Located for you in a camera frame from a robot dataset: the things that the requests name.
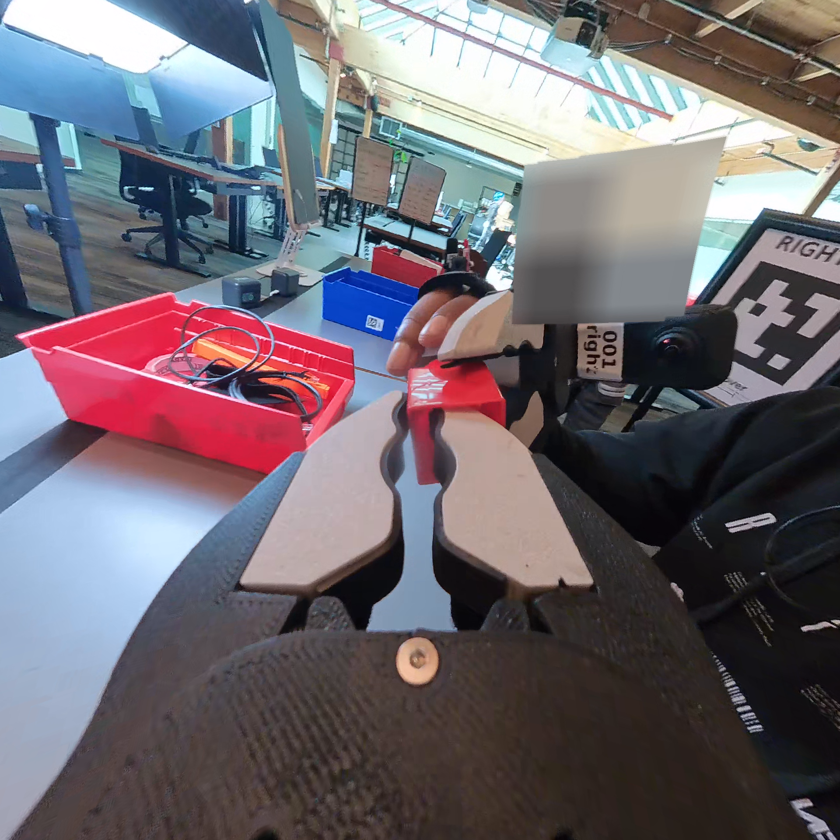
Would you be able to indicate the ceiling projector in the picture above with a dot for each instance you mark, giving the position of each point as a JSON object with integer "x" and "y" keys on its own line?
{"x": 574, "y": 39}

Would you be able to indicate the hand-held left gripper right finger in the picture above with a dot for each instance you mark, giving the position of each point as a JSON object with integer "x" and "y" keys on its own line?
{"x": 512, "y": 512}

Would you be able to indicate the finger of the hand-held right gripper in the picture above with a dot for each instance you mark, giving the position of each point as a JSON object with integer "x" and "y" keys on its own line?
{"x": 528, "y": 420}
{"x": 479, "y": 328}

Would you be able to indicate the red storage bin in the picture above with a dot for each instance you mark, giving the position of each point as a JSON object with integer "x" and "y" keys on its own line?
{"x": 400, "y": 266}
{"x": 131, "y": 407}

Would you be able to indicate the person's right forearm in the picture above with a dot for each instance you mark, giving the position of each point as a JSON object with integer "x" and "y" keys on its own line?
{"x": 656, "y": 459}

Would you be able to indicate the tape roll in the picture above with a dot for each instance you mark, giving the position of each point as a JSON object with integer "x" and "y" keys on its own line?
{"x": 161, "y": 364}

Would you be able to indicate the blue storage bin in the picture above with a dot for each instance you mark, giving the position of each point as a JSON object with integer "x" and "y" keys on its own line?
{"x": 354, "y": 302}

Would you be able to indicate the grey board on stand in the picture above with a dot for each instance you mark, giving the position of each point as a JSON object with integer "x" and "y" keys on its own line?
{"x": 289, "y": 131}

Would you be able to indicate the person's right hand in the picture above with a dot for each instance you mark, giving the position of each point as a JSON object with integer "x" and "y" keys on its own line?
{"x": 420, "y": 328}

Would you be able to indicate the studio light panel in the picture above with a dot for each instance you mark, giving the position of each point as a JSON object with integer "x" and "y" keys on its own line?
{"x": 79, "y": 39}

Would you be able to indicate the orange box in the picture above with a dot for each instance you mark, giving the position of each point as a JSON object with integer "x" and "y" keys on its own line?
{"x": 223, "y": 350}

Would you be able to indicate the black office chair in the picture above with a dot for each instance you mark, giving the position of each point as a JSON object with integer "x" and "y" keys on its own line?
{"x": 164, "y": 197}

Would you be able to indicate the framed marker sign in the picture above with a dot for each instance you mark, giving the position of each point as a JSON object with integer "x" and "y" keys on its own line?
{"x": 787, "y": 308}

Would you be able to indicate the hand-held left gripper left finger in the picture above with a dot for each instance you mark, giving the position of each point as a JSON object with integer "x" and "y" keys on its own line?
{"x": 328, "y": 505}

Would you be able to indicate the black light stand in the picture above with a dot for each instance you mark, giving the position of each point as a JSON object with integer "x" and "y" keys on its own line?
{"x": 62, "y": 216}

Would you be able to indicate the brown whiteboard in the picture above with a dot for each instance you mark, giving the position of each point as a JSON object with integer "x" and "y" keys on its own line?
{"x": 372, "y": 170}
{"x": 422, "y": 190}

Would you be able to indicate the dark grey cube charger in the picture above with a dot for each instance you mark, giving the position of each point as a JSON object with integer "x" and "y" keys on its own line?
{"x": 285, "y": 281}
{"x": 241, "y": 292}

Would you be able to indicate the red box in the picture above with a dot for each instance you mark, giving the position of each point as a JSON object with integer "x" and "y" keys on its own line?
{"x": 459, "y": 394}

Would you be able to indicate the wooden office desk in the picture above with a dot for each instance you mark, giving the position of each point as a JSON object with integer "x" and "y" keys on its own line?
{"x": 197, "y": 167}

